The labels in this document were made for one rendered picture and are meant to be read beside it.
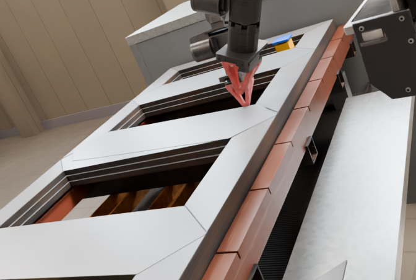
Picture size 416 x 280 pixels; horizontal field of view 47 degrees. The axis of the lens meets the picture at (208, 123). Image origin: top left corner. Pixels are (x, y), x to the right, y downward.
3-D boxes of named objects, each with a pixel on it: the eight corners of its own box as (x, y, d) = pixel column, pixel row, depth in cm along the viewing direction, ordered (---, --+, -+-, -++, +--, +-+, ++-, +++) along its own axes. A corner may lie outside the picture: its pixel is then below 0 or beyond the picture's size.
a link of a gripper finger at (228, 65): (218, 94, 96) (220, 50, 90) (234, 79, 101) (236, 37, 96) (250, 103, 93) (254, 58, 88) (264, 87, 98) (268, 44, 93)
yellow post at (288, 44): (292, 95, 176) (274, 46, 170) (295, 89, 180) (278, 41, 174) (305, 91, 173) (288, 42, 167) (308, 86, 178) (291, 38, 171)
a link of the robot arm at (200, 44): (217, 5, 120) (229, 5, 127) (177, 18, 124) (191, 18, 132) (230, 52, 121) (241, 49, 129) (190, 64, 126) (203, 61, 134)
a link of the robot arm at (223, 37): (230, 26, 121) (238, 25, 126) (206, 35, 124) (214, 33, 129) (238, 53, 122) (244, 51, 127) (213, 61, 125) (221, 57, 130)
